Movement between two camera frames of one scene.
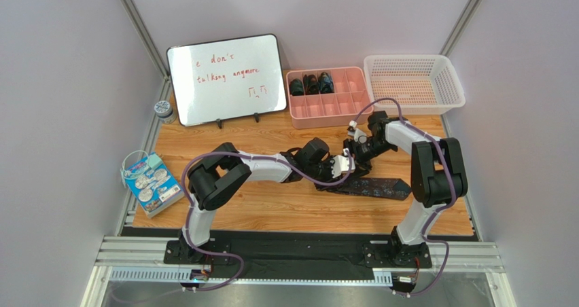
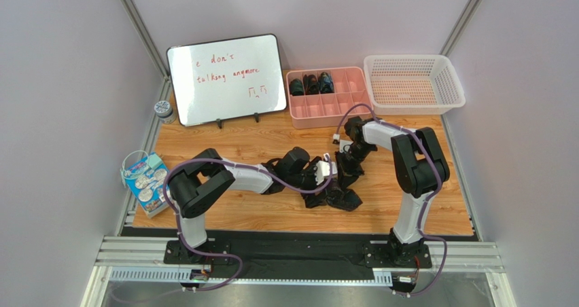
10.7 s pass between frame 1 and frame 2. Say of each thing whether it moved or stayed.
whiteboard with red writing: stayed
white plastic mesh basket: stayed
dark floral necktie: moved
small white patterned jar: stayed
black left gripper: moved
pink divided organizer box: stayed
